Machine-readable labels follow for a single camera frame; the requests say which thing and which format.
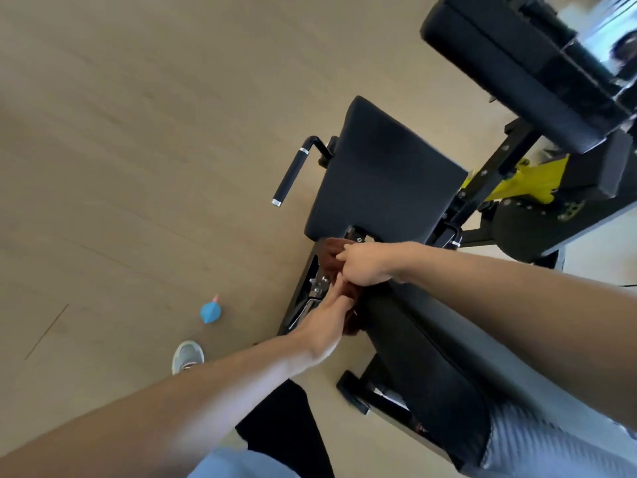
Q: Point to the person's left hand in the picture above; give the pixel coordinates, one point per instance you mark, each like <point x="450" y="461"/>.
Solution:
<point x="323" y="326"/>

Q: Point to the person's right hand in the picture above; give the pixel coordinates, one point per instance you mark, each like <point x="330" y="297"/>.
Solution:
<point x="371" y="263"/>

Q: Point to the person's left fingers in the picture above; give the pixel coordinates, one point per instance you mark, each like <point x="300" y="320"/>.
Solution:
<point x="341" y="293"/>

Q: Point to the person's right fingers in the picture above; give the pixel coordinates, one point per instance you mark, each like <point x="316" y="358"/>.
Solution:
<point x="351" y="261"/>

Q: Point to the brown cleaning cloth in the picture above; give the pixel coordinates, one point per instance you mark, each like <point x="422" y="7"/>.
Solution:
<point x="331" y="253"/>

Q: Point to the person's left forearm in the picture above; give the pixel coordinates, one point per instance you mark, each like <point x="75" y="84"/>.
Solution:
<point x="164" y="418"/>

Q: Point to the person's right forearm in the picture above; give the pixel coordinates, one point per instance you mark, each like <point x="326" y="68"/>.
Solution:
<point x="522" y="313"/>

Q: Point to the black square seat pad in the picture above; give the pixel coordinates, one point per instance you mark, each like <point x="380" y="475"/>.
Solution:
<point x="383" y="179"/>

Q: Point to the black long bench pad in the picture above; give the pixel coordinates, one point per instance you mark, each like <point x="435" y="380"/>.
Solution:
<point x="428" y="358"/>

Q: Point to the blue spray bottle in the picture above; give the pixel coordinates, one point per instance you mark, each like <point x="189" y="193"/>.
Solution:
<point x="210" y="312"/>

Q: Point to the black trouser leg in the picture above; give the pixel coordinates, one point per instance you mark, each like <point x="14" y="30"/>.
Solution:
<point x="283" y="428"/>

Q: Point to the grey sports shoe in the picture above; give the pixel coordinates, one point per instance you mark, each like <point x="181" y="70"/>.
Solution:
<point x="187" y="355"/>

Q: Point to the black round machine cover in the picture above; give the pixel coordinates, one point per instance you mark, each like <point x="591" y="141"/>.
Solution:
<point x="522" y="233"/>

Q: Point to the light blue shirt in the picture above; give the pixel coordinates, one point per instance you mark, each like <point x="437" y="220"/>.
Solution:
<point x="239" y="465"/>

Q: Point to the black thick roller pad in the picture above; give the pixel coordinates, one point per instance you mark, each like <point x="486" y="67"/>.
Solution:
<point x="517" y="64"/>

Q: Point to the grey textured pad section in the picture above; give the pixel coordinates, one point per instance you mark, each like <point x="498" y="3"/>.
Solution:
<point x="547" y="448"/>

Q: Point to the black gym machine frame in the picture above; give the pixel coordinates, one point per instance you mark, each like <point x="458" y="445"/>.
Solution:
<point x="492" y="174"/>

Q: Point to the yellow machine bracket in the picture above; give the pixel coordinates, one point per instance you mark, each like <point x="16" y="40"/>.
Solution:
<point x="535" y="181"/>

